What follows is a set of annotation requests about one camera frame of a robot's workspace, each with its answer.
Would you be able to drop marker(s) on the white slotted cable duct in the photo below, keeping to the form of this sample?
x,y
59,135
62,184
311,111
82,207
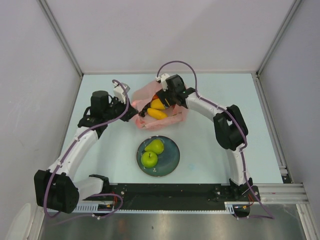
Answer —
x,y
86,207

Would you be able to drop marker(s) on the aluminium frame rail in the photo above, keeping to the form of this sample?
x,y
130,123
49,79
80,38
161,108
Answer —
x,y
285,193

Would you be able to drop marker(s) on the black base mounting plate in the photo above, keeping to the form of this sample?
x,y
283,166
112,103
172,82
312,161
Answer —
x,y
180,197

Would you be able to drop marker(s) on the green fake apple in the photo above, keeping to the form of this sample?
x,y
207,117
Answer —
x,y
149,159

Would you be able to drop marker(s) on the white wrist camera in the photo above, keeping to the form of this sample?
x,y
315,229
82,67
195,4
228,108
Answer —
x,y
120,91
162,81

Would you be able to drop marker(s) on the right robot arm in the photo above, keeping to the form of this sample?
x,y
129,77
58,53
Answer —
x,y
230,128

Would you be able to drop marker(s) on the yellow fake lemon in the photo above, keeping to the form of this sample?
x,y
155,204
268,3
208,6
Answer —
x,y
157,104

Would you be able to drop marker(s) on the dark teal ceramic plate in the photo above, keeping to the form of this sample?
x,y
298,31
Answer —
x,y
168,160

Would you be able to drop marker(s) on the green fake pear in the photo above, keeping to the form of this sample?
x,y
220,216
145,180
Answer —
x,y
156,146

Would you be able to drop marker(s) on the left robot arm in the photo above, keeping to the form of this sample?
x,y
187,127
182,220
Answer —
x,y
55,187

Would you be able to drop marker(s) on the black fake grapes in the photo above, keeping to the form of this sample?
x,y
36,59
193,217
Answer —
x,y
143,112

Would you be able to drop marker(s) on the yellow fake mango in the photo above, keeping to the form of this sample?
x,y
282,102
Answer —
x,y
156,114

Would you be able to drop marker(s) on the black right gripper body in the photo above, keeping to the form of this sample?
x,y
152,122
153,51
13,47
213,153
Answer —
x,y
168,95

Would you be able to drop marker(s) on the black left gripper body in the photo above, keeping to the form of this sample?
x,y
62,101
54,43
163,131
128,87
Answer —
x,y
113,108

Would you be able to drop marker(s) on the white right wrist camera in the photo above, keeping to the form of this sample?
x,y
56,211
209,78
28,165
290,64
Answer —
x,y
162,81

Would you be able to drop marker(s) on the pink plastic bag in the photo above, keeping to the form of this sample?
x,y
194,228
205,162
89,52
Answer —
x,y
143,97

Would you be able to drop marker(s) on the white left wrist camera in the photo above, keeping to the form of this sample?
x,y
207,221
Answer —
x,y
120,91

